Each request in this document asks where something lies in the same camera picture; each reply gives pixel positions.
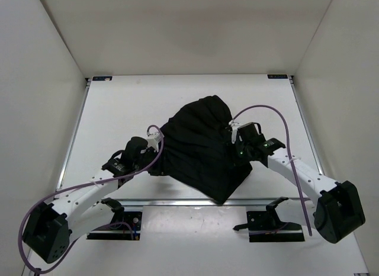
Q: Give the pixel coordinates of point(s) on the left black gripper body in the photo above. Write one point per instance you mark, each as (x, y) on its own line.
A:
(143, 160)

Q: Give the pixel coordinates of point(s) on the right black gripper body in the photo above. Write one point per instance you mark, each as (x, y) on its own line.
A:
(243, 148)

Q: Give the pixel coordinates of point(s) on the black pleated skirt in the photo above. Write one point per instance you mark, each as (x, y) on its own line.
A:
(197, 150)

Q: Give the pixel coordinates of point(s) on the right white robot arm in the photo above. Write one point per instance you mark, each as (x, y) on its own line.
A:
(332, 208)

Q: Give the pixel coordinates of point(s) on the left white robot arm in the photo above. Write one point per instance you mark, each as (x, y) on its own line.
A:
(56, 222)

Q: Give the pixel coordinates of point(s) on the right blue corner label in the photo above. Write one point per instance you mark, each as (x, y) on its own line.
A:
(277, 76)

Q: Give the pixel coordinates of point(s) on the blue corner label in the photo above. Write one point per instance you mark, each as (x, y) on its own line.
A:
(277, 76)
(102, 78)

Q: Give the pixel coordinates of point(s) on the left blue corner label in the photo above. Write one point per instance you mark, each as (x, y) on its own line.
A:
(102, 78)

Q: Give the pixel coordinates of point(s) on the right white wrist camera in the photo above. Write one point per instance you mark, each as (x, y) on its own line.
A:
(234, 125)

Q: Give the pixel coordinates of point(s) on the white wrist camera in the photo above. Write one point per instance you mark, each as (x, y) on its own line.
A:
(234, 125)
(154, 140)

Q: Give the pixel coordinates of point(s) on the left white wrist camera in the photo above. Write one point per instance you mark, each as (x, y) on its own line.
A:
(154, 140)

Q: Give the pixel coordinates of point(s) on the aluminium table front rail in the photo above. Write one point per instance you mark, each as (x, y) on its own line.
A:
(194, 202)

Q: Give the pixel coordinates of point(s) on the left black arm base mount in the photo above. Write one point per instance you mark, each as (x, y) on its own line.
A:
(126, 224)

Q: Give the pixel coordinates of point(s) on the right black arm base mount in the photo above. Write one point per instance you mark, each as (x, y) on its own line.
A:
(266, 227)

